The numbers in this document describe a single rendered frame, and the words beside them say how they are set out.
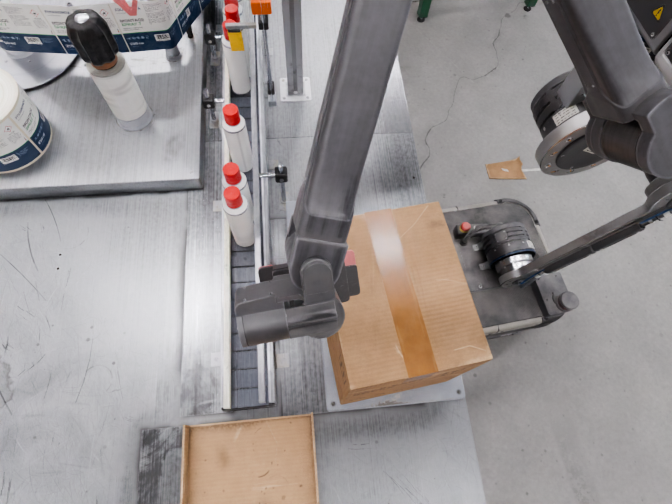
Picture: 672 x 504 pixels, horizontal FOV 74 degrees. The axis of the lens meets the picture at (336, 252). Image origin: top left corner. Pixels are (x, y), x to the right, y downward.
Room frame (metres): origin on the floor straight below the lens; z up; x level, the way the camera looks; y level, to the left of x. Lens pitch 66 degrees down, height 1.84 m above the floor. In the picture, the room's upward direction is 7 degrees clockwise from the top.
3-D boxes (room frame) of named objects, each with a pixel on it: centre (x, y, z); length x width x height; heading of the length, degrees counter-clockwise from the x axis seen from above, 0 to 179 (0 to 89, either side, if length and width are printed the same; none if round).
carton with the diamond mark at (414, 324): (0.27, -0.11, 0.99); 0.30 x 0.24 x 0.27; 18
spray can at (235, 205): (0.43, 0.21, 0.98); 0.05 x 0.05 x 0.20
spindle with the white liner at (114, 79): (0.73, 0.57, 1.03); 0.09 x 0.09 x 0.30
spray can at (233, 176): (0.48, 0.23, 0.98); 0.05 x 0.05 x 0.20
